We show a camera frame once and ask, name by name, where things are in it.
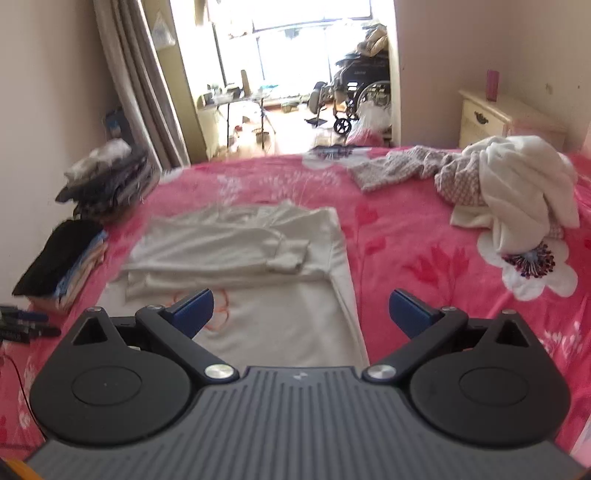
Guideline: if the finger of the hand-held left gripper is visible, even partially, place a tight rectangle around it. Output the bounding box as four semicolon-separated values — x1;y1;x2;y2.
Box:
0;305;49;324

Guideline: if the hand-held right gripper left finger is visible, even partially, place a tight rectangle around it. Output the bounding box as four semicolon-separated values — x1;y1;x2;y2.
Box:
71;289;238;384

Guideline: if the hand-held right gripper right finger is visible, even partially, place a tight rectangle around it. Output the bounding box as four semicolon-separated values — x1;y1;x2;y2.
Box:
362;289;532;384

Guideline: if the cream sweatshirt with orange print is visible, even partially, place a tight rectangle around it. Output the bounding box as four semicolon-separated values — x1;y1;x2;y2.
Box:
121;200;370;367

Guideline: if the stack of dark folded clothes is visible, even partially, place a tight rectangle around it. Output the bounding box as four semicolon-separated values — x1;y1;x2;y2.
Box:
55;150;160;217

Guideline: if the pink floral blanket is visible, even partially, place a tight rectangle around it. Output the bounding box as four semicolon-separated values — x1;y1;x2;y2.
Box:
0;143;591;480

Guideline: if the light blue folded garment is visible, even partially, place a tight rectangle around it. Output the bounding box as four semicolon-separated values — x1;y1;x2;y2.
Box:
55;231;109;301

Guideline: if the pink checkered garment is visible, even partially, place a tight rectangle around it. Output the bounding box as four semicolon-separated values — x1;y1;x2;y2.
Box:
348;145;490;208

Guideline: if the white fleece garment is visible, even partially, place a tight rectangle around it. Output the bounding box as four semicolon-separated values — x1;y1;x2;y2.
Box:
450;135;580;254

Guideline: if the light grey folded garment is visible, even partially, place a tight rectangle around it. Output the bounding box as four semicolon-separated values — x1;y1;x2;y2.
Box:
65;138;132;178

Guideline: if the white plastic bag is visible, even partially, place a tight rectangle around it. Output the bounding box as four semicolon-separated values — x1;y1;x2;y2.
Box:
358;99;392;132

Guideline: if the cream nightstand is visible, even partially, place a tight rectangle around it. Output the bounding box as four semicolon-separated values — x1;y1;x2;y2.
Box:
458;89;568;151

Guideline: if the folding table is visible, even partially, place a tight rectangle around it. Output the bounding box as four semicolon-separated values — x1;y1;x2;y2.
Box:
198;90;278;148

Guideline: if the grey curtain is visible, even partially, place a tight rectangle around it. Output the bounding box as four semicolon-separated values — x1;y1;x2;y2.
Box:
92;0;192;171

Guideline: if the black wheelchair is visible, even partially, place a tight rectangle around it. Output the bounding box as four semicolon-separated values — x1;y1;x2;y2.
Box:
330;51;393;136

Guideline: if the beige quilted jacket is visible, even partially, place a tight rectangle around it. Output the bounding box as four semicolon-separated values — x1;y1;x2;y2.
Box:
355;24;389;56

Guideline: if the clear plastic bag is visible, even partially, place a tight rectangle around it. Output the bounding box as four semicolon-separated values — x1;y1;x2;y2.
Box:
150;11;176;49

